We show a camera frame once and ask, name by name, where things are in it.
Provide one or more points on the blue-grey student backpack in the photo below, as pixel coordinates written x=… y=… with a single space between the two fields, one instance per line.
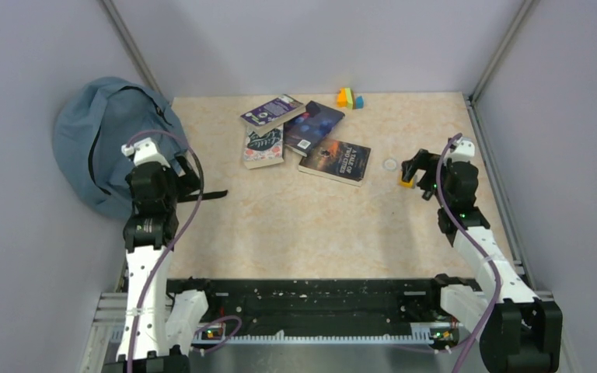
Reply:
x=91 y=129

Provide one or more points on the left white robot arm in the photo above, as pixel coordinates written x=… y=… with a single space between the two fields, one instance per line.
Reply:
x=149 y=233

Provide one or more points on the orange pencil sharpener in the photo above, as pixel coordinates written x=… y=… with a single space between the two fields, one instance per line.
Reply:
x=408 y=183

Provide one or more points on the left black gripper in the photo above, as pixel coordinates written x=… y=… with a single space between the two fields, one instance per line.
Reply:
x=186 y=182

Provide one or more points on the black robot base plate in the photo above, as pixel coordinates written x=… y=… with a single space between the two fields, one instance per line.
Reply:
x=336 y=310

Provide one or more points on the wrist white camera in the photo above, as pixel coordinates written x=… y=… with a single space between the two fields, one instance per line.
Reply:
x=463 y=150
x=144 y=151

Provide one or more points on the dark blue bokeh book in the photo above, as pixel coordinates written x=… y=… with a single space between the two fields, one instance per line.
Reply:
x=303 y=133

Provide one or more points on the aluminium frame rail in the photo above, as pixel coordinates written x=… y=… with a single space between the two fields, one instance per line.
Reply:
x=185 y=328

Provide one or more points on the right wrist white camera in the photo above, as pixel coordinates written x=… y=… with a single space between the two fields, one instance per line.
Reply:
x=463 y=150

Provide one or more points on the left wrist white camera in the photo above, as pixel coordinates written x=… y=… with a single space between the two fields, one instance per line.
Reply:
x=144 y=151

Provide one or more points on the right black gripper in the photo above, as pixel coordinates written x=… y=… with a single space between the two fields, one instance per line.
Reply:
x=423 y=160

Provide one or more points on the floral Little Women book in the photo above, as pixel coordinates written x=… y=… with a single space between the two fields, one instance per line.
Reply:
x=263 y=150

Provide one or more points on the colourful sticky note stack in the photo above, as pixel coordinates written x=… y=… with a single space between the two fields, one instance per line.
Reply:
x=346 y=98

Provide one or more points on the purple paperback book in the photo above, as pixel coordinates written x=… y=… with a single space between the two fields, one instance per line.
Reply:
x=272 y=114

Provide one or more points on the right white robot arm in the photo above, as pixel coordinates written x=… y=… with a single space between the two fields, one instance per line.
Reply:
x=514 y=328

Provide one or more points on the A Tale of Two Cities book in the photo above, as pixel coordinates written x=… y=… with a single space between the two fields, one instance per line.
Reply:
x=337 y=160

